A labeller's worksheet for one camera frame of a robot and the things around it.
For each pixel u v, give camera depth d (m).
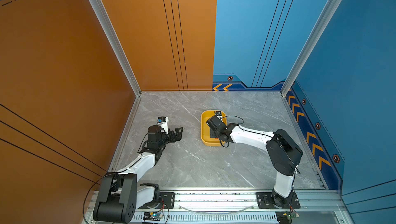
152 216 0.71
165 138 0.76
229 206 0.73
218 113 0.82
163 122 0.77
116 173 0.46
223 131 0.70
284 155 0.50
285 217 0.70
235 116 0.82
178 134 0.79
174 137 0.78
